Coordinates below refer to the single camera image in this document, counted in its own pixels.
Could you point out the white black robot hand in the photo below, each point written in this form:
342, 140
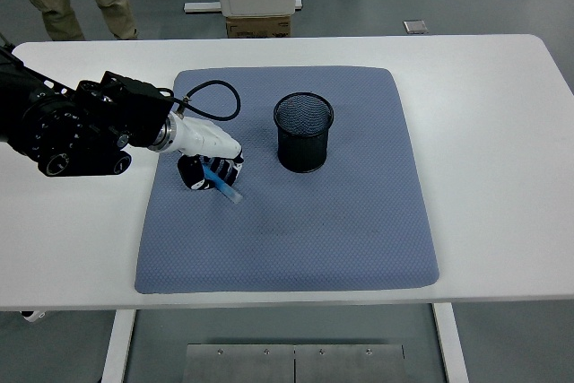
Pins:
208, 138

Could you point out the blue marker pen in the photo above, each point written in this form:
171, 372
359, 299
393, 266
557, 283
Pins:
229, 193

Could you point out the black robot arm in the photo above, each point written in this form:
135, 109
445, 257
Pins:
80, 125

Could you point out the black mesh pen holder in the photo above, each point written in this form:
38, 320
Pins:
302, 150

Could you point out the blue-grey padded mat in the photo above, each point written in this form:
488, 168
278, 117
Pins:
287, 230

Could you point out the brown cardboard box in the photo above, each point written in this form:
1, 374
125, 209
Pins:
258, 26

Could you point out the white table leg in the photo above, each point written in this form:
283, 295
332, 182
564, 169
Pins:
450, 347
117, 347

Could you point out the grey metal plate with screws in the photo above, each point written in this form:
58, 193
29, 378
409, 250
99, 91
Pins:
350, 365
237, 365

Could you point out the small grey floor plate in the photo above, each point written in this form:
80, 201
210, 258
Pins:
414, 27

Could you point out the small white black object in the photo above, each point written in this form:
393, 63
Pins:
33, 315

